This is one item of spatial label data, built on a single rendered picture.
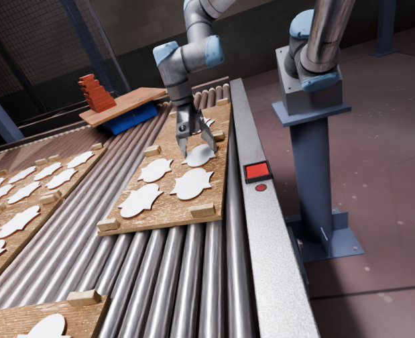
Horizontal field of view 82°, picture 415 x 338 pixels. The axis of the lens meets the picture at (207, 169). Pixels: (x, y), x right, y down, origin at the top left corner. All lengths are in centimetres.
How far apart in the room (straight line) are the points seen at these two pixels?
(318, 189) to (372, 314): 61
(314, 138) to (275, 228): 72
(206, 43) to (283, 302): 62
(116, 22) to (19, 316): 575
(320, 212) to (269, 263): 102
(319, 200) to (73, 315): 119
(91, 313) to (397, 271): 143
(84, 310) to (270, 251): 37
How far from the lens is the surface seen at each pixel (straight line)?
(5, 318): 72
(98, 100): 167
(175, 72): 74
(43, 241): 91
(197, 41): 74
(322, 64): 86
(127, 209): 73
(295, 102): 112
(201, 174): 72
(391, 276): 161
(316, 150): 124
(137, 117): 155
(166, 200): 69
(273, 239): 53
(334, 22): 73
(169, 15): 579
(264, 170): 69
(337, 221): 170
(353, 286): 155
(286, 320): 44
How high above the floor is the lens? 132
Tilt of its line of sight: 30 degrees down
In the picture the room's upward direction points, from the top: 20 degrees counter-clockwise
